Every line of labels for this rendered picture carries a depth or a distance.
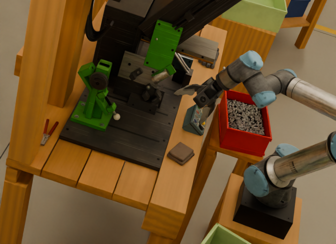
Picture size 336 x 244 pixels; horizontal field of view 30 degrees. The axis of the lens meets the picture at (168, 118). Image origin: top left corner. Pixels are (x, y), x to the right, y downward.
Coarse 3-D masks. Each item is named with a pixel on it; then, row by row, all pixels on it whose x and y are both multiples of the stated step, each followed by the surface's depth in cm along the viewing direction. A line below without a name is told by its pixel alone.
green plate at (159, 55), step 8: (160, 24) 264; (168, 24) 264; (160, 32) 265; (168, 32) 265; (176, 32) 264; (152, 40) 267; (160, 40) 266; (168, 40) 266; (176, 40) 266; (152, 48) 268; (160, 48) 268; (168, 48) 267; (152, 56) 269; (160, 56) 269; (168, 56) 268; (144, 64) 271; (152, 64) 270; (160, 64) 270; (168, 64) 270
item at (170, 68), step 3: (165, 66) 270; (168, 66) 270; (171, 66) 269; (162, 69) 270; (168, 69) 270; (171, 69) 270; (174, 69) 271; (156, 72) 271; (159, 72) 271; (171, 72) 270; (174, 72) 270; (153, 75) 272
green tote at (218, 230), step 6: (216, 222) 224; (216, 228) 224; (222, 228) 223; (210, 234) 219; (216, 234) 225; (222, 234) 224; (228, 234) 223; (234, 234) 222; (204, 240) 216; (210, 240) 226; (216, 240) 227; (222, 240) 225; (228, 240) 224; (234, 240) 222; (240, 240) 221
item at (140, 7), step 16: (112, 0) 273; (128, 0) 277; (144, 0) 281; (112, 16) 271; (128, 16) 270; (144, 16) 269; (112, 32) 276; (128, 32) 274; (96, 48) 282; (112, 48) 280; (128, 48) 279; (96, 64) 287; (112, 64) 285
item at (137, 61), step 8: (128, 56) 272; (136, 56) 271; (128, 64) 273; (136, 64) 273; (120, 72) 275; (128, 72) 274; (144, 72) 274; (152, 72) 273; (136, 80) 275; (144, 80) 276
